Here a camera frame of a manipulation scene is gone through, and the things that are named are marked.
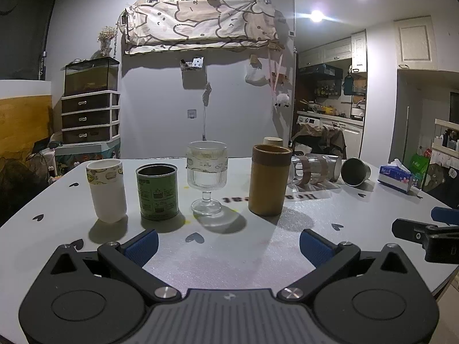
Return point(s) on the white plush toy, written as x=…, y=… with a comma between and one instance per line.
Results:
x=282, y=99

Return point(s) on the white drawer unit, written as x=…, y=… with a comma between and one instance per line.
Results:
x=88, y=116

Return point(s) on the glass fish tank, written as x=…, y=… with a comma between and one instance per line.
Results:
x=89, y=77

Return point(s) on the clear glass cup with bands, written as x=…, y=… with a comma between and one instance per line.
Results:
x=315, y=170

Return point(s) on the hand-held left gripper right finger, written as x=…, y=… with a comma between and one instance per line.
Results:
x=315, y=246

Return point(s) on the wall hook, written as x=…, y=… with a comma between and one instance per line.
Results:
x=192, y=113

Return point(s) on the green bag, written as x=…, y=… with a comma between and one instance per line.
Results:
x=419, y=165

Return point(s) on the green tin can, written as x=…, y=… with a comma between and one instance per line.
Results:
x=157, y=193

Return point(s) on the white plastic bag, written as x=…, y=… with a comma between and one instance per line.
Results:
x=255, y=75

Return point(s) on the ribbed glass goblet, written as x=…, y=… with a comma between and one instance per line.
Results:
x=207, y=172

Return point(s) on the white cup with patterned band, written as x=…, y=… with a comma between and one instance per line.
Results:
x=107, y=193

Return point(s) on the brown bamboo cup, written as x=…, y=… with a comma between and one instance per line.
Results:
x=268, y=182

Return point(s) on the white kitchen wall cabinets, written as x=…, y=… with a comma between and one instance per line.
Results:
x=333, y=52

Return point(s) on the small beige cup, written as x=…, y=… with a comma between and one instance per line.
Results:
x=272, y=141

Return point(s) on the steel cup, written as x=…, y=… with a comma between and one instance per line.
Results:
x=356, y=172

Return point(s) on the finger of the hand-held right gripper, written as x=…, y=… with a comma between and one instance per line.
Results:
x=412, y=228
x=444, y=215

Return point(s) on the blue tissue box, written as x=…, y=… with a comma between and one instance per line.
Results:
x=396, y=178

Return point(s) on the printed blanket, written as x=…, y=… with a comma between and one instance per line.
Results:
x=200, y=19

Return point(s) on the wooden board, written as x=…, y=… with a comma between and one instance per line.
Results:
x=23, y=125

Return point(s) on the dark curtain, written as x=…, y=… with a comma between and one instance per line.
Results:
x=23, y=25

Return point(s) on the white shelf with bottles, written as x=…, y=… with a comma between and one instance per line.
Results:
x=447, y=136

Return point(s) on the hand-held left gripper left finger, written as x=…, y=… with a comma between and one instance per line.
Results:
x=142, y=246

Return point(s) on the ceiling light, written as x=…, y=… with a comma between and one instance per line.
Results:
x=316, y=15

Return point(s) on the white washing machine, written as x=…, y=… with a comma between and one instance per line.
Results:
x=310, y=120

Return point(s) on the colourful printed cabinet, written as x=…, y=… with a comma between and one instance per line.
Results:
x=86, y=157

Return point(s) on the chair with draped clothes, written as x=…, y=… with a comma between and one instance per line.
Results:
x=319, y=138

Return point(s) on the dried flower vase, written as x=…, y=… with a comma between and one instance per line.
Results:
x=107, y=41

